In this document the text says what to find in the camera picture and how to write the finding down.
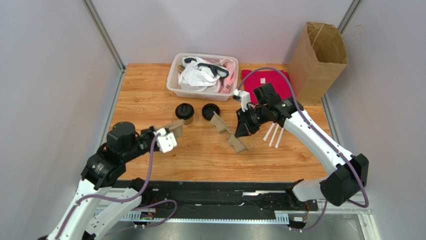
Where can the aluminium frame rail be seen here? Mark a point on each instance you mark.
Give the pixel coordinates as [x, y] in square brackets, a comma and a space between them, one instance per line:
[343, 219]

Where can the brown paper bag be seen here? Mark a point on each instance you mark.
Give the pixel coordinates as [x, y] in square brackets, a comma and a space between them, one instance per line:
[318, 60]

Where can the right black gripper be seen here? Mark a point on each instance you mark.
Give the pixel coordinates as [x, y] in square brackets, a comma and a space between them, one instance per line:
[250, 117]

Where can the black coffee cup lid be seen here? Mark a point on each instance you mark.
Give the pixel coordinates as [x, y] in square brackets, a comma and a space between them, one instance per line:
[184, 111]

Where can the white wrapped straw left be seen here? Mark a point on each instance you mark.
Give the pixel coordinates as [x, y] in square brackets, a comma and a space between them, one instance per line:
[269, 131]

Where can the white cloth in basket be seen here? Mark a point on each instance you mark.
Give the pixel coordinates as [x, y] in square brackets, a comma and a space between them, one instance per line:
[198, 79]

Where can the brown cardboard cup carrier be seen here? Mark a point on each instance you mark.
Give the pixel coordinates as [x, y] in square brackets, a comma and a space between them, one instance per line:
[221, 127]

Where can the white wrapped straw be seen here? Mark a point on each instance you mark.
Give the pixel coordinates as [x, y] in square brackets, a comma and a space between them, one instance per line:
[269, 131]
[271, 141]
[279, 138]

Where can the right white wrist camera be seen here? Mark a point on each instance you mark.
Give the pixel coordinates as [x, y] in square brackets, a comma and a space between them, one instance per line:
[243, 97]

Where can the paper coffee cup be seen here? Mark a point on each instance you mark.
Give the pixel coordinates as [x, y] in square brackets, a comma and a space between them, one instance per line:
[188, 122]

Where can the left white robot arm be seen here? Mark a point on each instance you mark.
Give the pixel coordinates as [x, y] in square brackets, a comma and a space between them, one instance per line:
[100, 173]

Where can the black lid on table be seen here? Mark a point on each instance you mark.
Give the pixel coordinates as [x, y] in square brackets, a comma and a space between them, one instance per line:
[209, 110]

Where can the white wrapped straw right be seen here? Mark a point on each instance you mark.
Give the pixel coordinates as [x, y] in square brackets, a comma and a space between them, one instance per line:
[279, 138]

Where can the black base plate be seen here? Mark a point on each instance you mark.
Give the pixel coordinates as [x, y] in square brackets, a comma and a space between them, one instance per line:
[222, 202]

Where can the white plastic basket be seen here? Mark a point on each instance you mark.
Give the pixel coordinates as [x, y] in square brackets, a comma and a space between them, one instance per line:
[177, 67]

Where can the red folded cloth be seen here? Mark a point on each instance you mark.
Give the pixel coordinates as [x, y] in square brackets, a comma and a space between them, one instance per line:
[266, 76]

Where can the white wrapped straw middle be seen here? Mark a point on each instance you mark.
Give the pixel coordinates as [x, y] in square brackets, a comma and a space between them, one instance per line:
[271, 141]

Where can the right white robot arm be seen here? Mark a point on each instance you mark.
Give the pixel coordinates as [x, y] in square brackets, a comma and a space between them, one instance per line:
[347, 173]

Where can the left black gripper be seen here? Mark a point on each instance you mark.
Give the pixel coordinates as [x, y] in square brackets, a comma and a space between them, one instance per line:
[151, 130]

